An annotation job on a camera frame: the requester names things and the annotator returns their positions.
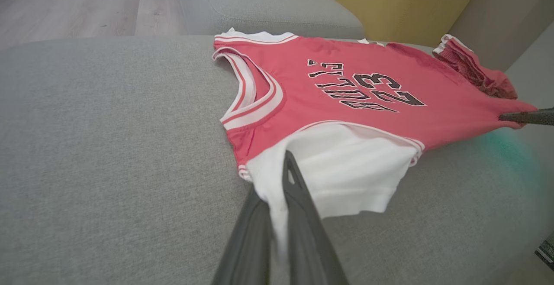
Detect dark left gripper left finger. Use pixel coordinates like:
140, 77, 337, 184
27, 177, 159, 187
212, 190, 274, 285

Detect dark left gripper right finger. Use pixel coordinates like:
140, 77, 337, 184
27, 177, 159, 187
282, 151, 349, 285

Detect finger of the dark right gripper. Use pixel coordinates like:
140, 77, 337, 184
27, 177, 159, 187
498, 107, 554, 126

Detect red shorts with white trim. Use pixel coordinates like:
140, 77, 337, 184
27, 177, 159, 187
433, 34, 519, 100

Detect red Bulls basketball jersey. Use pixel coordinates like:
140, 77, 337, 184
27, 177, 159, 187
212, 27, 538, 259

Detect large grey sofa seat cushion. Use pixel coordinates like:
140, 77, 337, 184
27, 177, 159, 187
0, 21, 554, 285

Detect yellow sofa backrest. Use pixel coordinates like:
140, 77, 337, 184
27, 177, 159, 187
294, 0, 485, 47

